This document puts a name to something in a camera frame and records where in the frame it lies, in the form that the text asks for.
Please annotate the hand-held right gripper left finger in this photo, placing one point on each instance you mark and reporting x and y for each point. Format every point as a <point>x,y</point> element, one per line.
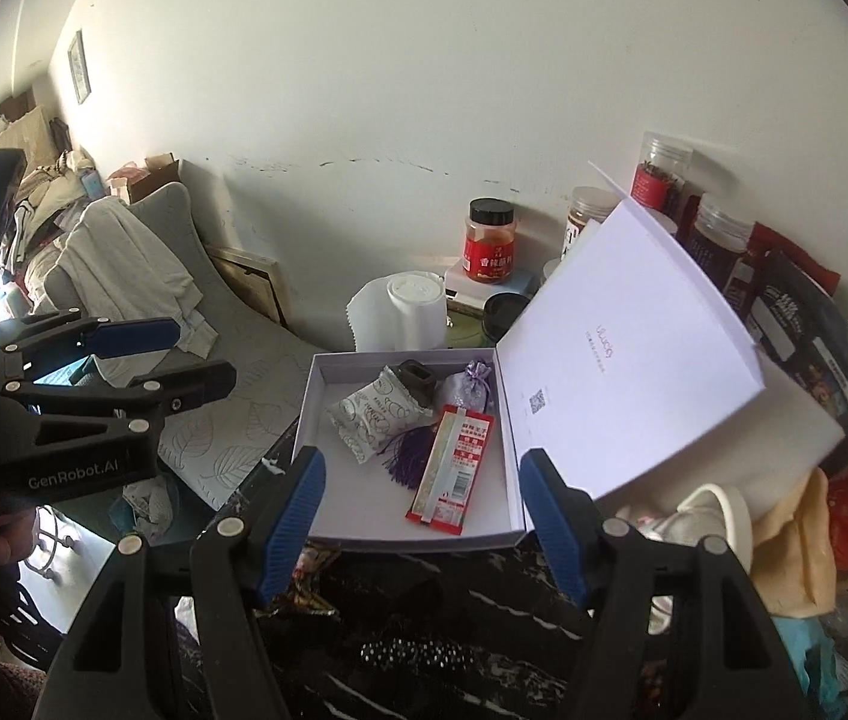
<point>292,532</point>

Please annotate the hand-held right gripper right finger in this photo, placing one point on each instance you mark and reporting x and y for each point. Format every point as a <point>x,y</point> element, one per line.
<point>555,532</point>

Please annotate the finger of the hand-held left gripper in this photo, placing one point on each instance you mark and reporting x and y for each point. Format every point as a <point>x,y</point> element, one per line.
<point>191,390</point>
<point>138,336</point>

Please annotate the white lidded cardboard box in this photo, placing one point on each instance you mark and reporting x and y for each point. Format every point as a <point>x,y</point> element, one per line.
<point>499,487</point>

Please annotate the white printed snack packet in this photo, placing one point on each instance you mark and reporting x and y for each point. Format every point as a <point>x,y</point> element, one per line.
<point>379,412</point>

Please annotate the purple sachet with tassel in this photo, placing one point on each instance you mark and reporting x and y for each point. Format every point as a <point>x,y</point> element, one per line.
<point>465,394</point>

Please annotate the black square buckle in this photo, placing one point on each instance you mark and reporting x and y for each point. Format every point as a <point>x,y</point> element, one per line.
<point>418,394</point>

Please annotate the grey leaf print chair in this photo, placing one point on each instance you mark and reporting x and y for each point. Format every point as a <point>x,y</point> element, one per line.
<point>244,360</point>

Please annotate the grey garment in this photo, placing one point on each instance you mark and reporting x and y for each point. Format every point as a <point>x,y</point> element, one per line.
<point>123,270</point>

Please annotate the white metal stand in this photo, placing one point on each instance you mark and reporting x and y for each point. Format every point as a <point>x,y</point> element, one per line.
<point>60,547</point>

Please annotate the trash bin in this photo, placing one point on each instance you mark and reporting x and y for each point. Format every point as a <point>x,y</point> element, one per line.
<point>146,502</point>

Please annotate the open cardboard box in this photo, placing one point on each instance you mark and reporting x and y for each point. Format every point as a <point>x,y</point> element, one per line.
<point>146,180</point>

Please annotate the pile of clothes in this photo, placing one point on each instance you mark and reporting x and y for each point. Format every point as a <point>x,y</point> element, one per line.
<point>48,187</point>

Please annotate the white electric kettle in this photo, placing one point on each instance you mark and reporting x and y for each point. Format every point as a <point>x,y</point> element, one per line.
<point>731,517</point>

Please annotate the black round bowl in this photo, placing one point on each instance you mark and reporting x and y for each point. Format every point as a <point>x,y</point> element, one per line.
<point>506,319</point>

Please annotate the brown cardboard sheets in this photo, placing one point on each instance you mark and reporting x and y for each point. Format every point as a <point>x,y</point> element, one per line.
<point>22,127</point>

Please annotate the tan paper bag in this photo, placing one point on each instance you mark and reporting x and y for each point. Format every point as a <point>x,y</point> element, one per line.
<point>799,540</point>

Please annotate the flat white box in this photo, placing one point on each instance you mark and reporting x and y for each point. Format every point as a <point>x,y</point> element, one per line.
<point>499,289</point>

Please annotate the red label jar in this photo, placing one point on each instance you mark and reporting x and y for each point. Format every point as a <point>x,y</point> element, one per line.
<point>491,247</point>

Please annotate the light blue plastic bag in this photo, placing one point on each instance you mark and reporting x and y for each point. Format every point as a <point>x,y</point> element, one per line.
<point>821,660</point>

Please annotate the white label jar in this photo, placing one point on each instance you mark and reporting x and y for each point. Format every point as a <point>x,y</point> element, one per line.
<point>589,225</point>

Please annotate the black snack bag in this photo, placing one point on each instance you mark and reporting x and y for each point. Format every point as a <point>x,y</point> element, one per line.
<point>821,345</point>

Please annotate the dark red bag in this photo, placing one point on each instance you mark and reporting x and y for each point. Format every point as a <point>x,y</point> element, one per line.
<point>791,251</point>

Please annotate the clear jar with red contents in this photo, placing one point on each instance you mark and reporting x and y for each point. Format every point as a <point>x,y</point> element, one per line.
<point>660,172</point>

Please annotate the wooden frame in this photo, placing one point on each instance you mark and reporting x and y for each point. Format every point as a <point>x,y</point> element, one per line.
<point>251,277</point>

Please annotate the small wall picture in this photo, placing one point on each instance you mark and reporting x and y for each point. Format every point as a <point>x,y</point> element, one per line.
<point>78,67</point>

